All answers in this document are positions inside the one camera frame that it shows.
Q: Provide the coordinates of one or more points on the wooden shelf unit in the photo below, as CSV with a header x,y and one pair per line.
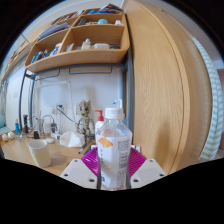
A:
x,y
83,55

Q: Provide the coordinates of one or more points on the white power adapter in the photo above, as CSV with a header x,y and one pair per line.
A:
x,y
47,128

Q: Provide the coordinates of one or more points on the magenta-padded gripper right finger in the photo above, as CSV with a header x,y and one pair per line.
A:
x,y
146,171

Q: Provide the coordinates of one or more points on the wooden wardrobe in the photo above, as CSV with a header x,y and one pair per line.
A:
x,y
160,83

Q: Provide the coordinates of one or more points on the white red-pump lotion bottle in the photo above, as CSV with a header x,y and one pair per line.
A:
x,y
99,121

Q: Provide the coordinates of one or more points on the small blue bottle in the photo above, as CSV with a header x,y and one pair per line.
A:
x,y
17,127

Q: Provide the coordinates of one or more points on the clear plastic water bottle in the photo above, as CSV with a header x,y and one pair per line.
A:
x,y
113,150

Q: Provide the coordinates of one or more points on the white crumpled paper bag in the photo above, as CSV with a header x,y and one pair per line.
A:
x,y
71,139

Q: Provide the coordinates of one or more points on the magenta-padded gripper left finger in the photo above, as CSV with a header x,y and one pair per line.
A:
x,y
78,171

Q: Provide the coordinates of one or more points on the green white striped towel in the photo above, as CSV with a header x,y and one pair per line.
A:
x,y
213,110

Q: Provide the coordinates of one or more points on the dark metal desk frame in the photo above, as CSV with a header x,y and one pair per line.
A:
x,y
130,100

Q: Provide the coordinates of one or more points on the light blue pillow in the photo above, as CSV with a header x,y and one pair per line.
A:
x,y
2,121

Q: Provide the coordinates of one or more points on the small white oval object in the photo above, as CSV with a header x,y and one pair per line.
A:
x,y
50,140

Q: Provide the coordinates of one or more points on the small white round object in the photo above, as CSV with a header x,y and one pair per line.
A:
x,y
4,137
11,135

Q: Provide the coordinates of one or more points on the white cup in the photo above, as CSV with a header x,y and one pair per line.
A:
x,y
40,153

